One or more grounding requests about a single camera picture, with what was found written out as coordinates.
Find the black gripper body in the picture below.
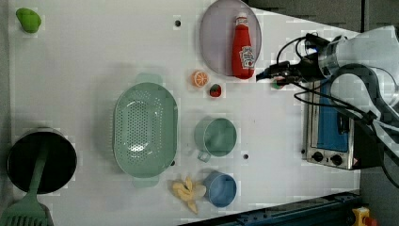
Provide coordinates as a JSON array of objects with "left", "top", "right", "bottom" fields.
[{"left": 268, "top": 53, "right": 325, "bottom": 82}]

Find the orange slice toy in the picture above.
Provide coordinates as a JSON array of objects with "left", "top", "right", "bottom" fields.
[{"left": 191, "top": 71, "right": 209, "bottom": 88}]

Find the blue metal frame rail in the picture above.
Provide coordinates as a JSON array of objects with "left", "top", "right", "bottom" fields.
[{"left": 180, "top": 192, "right": 361, "bottom": 226}]

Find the green mug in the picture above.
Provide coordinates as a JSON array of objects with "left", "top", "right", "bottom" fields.
[{"left": 194, "top": 117, "right": 237, "bottom": 162}]

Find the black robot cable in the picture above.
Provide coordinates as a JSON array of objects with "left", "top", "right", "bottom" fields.
[{"left": 276, "top": 36, "right": 399, "bottom": 189}]

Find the strawberry toy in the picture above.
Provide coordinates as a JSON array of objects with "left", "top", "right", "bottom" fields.
[{"left": 209, "top": 84, "right": 222, "bottom": 98}]

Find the green spatula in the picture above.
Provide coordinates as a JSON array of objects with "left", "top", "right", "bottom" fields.
[{"left": 0, "top": 142, "right": 49, "bottom": 226}]

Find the blue cup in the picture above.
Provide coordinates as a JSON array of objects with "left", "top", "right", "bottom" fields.
[{"left": 203, "top": 170, "right": 237, "bottom": 208}]

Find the grey round plate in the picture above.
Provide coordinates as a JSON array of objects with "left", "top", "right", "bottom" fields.
[{"left": 199, "top": 0, "right": 262, "bottom": 76}]

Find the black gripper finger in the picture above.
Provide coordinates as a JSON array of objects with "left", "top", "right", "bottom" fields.
[
  {"left": 256, "top": 69, "right": 272, "bottom": 81},
  {"left": 272, "top": 79, "right": 289, "bottom": 89}
]

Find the peeled banana toy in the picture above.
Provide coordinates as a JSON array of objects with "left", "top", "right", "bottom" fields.
[{"left": 172, "top": 176, "right": 207, "bottom": 215}]

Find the yellow emergency stop button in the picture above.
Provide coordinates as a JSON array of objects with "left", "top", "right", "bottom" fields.
[{"left": 352, "top": 207, "right": 379, "bottom": 226}]

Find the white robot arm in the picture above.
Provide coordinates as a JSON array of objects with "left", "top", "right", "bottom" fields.
[{"left": 256, "top": 25, "right": 398, "bottom": 154}]

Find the silver toaster oven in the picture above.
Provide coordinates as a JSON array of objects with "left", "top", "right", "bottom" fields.
[{"left": 305, "top": 93, "right": 381, "bottom": 170}]

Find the green perforated colander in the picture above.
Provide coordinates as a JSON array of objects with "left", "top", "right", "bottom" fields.
[{"left": 113, "top": 73, "right": 178, "bottom": 188}]

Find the red plush ketchup bottle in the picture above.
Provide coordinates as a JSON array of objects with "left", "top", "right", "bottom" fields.
[{"left": 231, "top": 12, "right": 255, "bottom": 79}]

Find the black cooking pot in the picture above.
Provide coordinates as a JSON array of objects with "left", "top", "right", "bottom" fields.
[{"left": 7, "top": 127, "right": 78, "bottom": 195}]

